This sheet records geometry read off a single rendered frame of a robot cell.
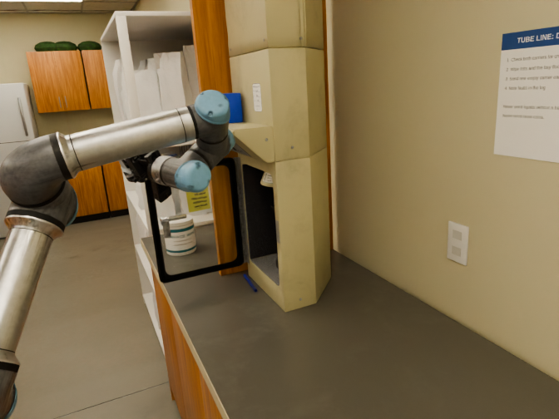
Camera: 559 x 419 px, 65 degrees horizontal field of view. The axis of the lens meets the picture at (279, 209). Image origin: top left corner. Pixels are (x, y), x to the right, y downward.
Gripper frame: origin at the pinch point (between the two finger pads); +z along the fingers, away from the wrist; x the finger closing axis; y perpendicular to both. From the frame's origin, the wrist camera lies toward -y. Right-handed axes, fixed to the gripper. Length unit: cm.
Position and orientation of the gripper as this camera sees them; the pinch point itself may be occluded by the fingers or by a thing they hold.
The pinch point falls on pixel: (126, 167)
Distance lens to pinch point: 133.9
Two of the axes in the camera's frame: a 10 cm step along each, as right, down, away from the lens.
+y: -3.2, -7.5, -5.8
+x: -6.0, 6.3, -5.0
